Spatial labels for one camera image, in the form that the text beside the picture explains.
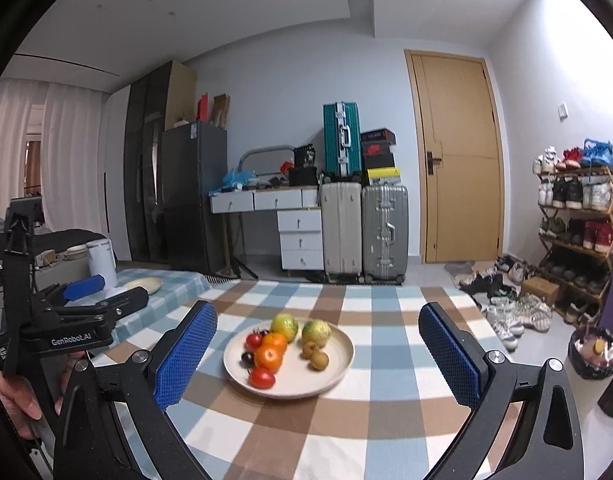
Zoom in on large orange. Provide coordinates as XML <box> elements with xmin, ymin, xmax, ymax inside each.
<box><xmin>254</xmin><ymin>346</ymin><xmax>283</xmax><ymax>373</ymax></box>

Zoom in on assorted shoes rows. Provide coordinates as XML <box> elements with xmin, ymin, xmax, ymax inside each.
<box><xmin>534</xmin><ymin>139</ymin><xmax>613</xmax><ymax>311</ymax></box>

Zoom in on pale blue checkered tablecloth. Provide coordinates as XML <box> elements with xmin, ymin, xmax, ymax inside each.
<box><xmin>94</xmin><ymin>267</ymin><xmax>214</xmax><ymax>356</ymax></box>

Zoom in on scattered sneakers pile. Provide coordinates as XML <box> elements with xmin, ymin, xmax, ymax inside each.
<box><xmin>457</xmin><ymin>254</ymin><xmax>552</xmax><ymax>351</ymax></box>

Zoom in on wooden shoe rack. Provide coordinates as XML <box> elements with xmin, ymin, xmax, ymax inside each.
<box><xmin>537</xmin><ymin>165</ymin><xmax>613</xmax><ymax>323</ymax></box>

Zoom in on dark cloth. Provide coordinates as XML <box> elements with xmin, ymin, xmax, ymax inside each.
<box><xmin>36</xmin><ymin>229</ymin><xmax>110</xmax><ymax>266</ymax></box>

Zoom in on large cream plate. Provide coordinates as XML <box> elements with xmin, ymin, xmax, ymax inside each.
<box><xmin>223</xmin><ymin>324</ymin><xmax>356</xmax><ymax>401</ymax></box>

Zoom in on black lidded shoe box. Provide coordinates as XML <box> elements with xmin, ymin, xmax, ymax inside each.
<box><xmin>361</xmin><ymin>129</ymin><xmax>397</xmax><ymax>146</ymax></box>

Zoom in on black trash bin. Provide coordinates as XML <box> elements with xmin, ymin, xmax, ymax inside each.
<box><xmin>567</xmin><ymin>327</ymin><xmax>613</xmax><ymax>381</ymax></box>

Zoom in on silver suitcase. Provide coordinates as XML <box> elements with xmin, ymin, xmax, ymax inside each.
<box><xmin>361</xmin><ymin>184</ymin><xmax>410</xmax><ymax>283</ymax></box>

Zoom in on grey door mat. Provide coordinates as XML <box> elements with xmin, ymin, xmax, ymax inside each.
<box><xmin>444</xmin><ymin>261</ymin><xmax>480</xmax><ymax>278</ymax></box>

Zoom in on white kettle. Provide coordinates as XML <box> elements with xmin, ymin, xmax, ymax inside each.
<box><xmin>86</xmin><ymin>238</ymin><xmax>118</xmax><ymax>296</ymax></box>

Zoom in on small orange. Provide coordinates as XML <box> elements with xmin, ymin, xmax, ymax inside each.
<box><xmin>260</xmin><ymin>332</ymin><xmax>288</xmax><ymax>356</ymax></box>

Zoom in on brown blue checkered tablecloth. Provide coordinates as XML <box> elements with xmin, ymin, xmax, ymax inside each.
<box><xmin>86</xmin><ymin>280</ymin><xmax>527</xmax><ymax>480</ymax></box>

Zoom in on yellow black shoe box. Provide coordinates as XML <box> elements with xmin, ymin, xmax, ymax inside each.
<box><xmin>367</xmin><ymin>167</ymin><xmax>402</xmax><ymax>186</ymax></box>

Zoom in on mottled green citrus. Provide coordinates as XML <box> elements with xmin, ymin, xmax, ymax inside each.
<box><xmin>301</xmin><ymin>319</ymin><xmax>333</xmax><ymax>348</ymax></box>

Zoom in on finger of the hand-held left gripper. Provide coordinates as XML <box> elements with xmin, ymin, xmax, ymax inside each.
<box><xmin>45</xmin><ymin>287</ymin><xmax>150</xmax><ymax>329</ymax></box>
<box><xmin>38</xmin><ymin>274</ymin><xmax>107</xmax><ymax>309</ymax></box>

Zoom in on teal suitcase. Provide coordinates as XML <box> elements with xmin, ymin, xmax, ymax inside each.
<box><xmin>323</xmin><ymin>101</ymin><xmax>361</xmax><ymax>178</ymax></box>

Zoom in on wooden door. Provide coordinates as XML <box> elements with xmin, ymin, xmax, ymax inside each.
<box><xmin>404</xmin><ymin>49</ymin><xmax>505</xmax><ymax>265</ymax></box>

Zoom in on small cream plate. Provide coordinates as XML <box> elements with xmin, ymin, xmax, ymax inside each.
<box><xmin>122</xmin><ymin>276</ymin><xmax>163</xmax><ymax>295</ymax></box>

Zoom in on blue plastic bag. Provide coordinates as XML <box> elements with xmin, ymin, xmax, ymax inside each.
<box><xmin>221</xmin><ymin>167</ymin><xmax>260</xmax><ymax>191</ymax></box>

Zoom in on black tripod stand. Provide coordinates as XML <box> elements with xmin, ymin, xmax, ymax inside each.
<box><xmin>221</xmin><ymin>220</ymin><xmax>260</xmax><ymax>281</ymax></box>

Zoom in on white curtain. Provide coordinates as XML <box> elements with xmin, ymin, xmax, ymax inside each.
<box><xmin>0</xmin><ymin>77</ymin><xmax>132</xmax><ymax>241</ymax></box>

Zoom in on beige suitcase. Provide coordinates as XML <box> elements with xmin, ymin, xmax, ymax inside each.
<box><xmin>319</xmin><ymin>181</ymin><xmax>363</xmax><ymax>283</ymax></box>

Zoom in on white desk with drawers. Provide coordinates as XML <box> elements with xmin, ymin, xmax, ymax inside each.
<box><xmin>210</xmin><ymin>186</ymin><xmax>325</xmax><ymax>281</ymax></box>

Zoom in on black bag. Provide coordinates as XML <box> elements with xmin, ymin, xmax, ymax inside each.
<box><xmin>289</xmin><ymin>145</ymin><xmax>320</xmax><ymax>187</ymax></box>

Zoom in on person's left hand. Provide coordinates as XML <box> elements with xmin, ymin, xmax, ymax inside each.
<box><xmin>0</xmin><ymin>357</ymin><xmax>72</xmax><ymax>440</ymax></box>

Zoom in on yellow-green citrus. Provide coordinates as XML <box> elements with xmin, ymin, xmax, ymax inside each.
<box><xmin>270</xmin><ymin>313</ymin><xmax>300</xmax><ymax>343</ymax></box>

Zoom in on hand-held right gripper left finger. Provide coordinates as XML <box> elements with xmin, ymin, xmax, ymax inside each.
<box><xmin>51</xmin><ymin>300</ymin><xmax>220</xmax><ymax>480</ymax></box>

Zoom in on grey metal chair frame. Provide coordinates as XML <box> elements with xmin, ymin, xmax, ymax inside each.
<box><xmin>238</xmin><ymin>144</ymin><xmax>294</xmax><ymax>186</ymax></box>

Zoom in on small cardboard box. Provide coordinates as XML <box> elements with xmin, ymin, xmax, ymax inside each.
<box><xmin>521</xmin><ymin>276</ymin><xmax>560</xmax><ymax>306</ymax></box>

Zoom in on black wardrobe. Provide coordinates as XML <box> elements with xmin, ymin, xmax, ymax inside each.
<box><xmin>124</xmin><ymin>60</ymin><xmax>197</xmax><ymax>263</ymax></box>

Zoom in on black refrigerator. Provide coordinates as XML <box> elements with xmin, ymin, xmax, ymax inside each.
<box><xmin>160</xmin><ymin>121</ymin><xmax>228</xmax><ymax>273</ymax></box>

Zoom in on tall brown cardboard box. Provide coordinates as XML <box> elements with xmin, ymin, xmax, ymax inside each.
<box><xmin>211</xmin><ymin>94</ymin><xmax>231</xmax><ymax>128</ymax></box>

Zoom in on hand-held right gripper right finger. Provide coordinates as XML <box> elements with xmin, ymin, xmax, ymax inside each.
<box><xmin>417</xmin><ymin>302</ymin><xmax>585</xmax><ymax>480</ymax></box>

